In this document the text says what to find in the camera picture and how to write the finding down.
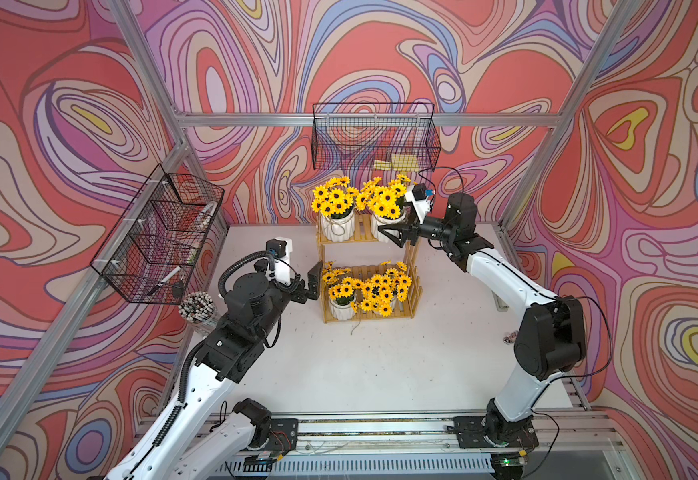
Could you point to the metal binder clip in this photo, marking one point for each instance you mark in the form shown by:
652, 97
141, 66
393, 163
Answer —
510, 338

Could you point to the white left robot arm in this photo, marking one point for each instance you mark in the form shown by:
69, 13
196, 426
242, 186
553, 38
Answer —
256, 290

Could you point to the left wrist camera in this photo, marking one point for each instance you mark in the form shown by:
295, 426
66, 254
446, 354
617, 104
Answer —
280, 269

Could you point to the black wire basket back wall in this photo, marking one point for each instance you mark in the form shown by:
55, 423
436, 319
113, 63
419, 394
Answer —
349, 136

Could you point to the white and black stapler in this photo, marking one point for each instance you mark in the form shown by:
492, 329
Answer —
501, 306

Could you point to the black wire basket wall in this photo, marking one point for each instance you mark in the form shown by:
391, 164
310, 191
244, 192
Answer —
166, 225
349, 136

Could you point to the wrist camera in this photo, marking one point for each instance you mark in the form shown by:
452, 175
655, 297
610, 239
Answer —
421, 200
280, 269

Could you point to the yellow sticky notes pad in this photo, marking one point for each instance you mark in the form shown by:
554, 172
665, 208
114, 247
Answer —
396, 162

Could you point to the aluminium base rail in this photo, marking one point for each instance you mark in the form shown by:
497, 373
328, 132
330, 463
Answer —
559, 445

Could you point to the wooden two-tier shelf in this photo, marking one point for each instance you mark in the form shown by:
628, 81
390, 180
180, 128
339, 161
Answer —
405, 308

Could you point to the sunflower pot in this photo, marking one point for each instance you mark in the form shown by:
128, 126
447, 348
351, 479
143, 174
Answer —
340, 288
334, 204
384, 203
384, 292

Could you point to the clear cup of pencils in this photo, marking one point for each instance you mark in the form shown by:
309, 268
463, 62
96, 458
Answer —
200, 311

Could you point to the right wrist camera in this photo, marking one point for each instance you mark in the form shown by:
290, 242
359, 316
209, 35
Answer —
421, 200

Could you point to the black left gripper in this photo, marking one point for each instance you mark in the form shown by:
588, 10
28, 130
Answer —
300, 295

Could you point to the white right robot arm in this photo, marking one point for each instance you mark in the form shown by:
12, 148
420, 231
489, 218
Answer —
551, 335

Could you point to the black wire basket left wall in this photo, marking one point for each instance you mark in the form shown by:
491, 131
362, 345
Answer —
166, 225

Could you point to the white marker in basket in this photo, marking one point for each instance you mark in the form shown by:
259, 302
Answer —
164, 281

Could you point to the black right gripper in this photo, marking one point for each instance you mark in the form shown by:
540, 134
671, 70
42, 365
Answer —
399, 242

